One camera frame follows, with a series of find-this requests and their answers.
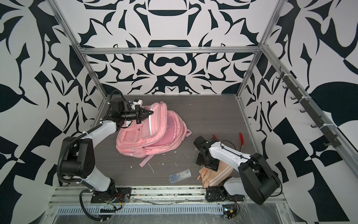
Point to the clear plastic ruler case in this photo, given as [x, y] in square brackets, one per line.
[173, 178]

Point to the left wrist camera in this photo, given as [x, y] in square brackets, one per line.
[136, 102]

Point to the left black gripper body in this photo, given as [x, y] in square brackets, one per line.
[133, 115]

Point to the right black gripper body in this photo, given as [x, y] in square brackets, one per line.
[206, 163]

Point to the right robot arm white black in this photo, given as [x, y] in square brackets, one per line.
[238, 173]

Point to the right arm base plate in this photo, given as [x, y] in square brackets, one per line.
[219, 194]

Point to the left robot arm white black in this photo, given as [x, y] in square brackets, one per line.
[76, 163]

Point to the black wall hook rail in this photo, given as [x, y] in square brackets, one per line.
[311, 108]

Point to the peach pink pencil case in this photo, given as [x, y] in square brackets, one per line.
[212, 178]

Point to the aluminium frame crossbar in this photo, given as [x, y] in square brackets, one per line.
[168, 50]

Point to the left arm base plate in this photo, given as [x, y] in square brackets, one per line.
[119, 195]

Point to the red pen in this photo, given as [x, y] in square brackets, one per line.
[241, 141]

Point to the small circuit board front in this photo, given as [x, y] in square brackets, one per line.
[231, 210]

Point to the pink school backpack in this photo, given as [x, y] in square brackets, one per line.
[163, 131]

